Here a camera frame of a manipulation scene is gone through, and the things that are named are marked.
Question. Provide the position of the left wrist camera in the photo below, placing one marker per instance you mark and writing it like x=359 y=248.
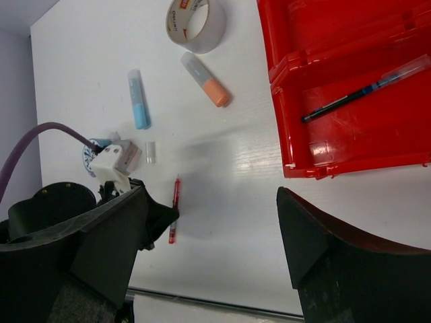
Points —
x=116 y=161

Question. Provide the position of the blue slime jar far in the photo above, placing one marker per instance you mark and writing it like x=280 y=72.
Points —
x=88 y=155

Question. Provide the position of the red bin back left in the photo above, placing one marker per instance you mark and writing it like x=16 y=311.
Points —
x=294 y=29

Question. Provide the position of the red bin front left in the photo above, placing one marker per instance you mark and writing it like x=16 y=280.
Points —
x=387 y=128

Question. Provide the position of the large grey tape roll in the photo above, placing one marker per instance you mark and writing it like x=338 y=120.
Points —
x=196 y=25

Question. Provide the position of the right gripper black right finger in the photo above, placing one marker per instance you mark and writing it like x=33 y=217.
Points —
x=345 y=274

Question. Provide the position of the pink highlighter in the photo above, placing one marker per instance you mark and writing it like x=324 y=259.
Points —
x=113 y=137

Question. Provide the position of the orange highlighter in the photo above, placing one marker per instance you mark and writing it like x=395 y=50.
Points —
x=212 y=87

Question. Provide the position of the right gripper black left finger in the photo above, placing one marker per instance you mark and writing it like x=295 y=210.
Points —
x=74 y=271

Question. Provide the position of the red gel pen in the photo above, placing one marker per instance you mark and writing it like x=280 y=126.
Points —
x=175 y=201

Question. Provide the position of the blue gel pen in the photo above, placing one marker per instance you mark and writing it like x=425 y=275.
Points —
x=409 y=69

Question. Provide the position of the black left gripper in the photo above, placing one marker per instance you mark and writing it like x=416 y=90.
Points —
x=70 y=212

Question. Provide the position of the red bin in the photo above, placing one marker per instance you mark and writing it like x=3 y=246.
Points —
x=387 y=128
x=294 y=29

